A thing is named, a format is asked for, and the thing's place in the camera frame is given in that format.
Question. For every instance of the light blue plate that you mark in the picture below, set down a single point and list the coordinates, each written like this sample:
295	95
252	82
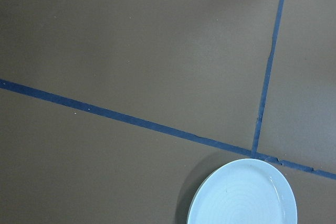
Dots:
244	191

